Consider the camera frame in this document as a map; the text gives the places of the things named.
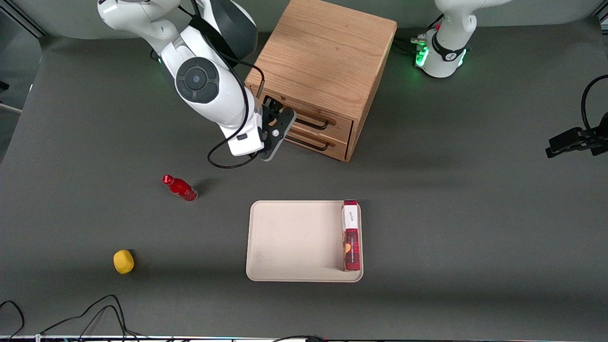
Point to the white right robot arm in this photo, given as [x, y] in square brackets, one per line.
[142, 19]

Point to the yellow lemon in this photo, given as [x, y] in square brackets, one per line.
[123, 261]

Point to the beige plastic tray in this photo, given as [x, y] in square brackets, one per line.
[294, 242]

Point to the wooden drawer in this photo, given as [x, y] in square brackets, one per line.
[339, 148]
[343, 129]

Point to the red bottle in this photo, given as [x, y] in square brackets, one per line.
[183, 189]

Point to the red and white carton box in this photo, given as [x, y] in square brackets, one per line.
[352, 247]

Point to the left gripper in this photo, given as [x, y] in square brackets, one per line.
[572, 139]

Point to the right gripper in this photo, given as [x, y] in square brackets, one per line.
[269, 107]

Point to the wooden drawer cabinet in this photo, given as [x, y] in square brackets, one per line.
[327, 47]

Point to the aluminium frame profile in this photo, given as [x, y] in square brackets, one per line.
[599, 18]
[23, 19]

